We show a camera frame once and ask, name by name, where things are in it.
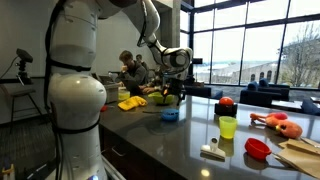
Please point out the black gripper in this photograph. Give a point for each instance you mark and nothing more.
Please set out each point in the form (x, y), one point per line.
(175, 87)

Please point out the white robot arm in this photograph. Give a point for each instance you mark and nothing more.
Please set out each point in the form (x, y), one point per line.
(74, 97)

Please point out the green bowl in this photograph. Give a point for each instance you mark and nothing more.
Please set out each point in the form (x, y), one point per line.
(160, 99)

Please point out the blue small bowl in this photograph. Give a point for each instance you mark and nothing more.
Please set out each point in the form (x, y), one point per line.
(170, 114)

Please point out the man in grey sweater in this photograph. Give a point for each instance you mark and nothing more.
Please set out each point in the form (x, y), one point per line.
(132, 74)

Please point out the yellow knitted cloth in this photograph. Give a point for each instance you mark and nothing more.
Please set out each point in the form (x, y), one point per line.
(132, 102)

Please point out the person in plaid shirt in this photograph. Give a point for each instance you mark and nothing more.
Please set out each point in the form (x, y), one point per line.
(142, 62)

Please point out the orange ball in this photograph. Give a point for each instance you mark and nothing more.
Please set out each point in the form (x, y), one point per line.
(228, 101)

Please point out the yellow container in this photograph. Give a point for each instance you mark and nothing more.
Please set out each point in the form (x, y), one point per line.
(123, 93)

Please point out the yellow-green plastic cup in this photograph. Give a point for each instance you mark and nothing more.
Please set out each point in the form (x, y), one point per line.
(227, 126)

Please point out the grey plastic crate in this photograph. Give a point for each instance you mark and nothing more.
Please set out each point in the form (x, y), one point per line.
(112, 92)

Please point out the white clip tool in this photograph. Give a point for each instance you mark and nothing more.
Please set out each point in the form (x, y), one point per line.
(212, 149)

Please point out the small red cup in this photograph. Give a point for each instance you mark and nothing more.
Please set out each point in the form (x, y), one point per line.
(104, 108)

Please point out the blue armchair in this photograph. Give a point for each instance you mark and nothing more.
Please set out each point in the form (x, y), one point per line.
(262, 93)

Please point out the red measuring cup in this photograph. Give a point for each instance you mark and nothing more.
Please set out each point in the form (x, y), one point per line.
(257, 149)

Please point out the orange plush chicken toy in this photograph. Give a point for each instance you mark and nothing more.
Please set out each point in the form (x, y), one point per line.
(280, 122)

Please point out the brown paper bag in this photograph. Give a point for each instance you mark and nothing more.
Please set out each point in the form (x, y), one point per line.
(303, 154)

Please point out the camera on tripod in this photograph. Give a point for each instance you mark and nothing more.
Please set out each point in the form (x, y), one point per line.
(25, 58)

